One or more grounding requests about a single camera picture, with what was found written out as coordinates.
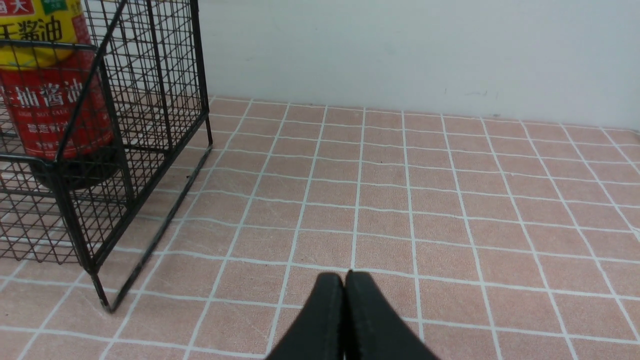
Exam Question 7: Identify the black wire mesh shelf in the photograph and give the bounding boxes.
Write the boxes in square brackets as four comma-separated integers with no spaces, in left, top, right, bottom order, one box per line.
[1,0,213,313]

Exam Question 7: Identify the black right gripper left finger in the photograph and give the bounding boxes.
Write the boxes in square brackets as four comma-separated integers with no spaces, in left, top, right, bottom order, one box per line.
[267,272,345,360]

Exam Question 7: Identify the light soy sauce bottle red label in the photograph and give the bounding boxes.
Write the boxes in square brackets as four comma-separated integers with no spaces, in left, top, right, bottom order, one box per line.
[1,0,120,190]

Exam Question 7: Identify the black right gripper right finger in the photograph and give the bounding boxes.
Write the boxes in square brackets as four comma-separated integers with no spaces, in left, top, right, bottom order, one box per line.
[344,270,438,360]

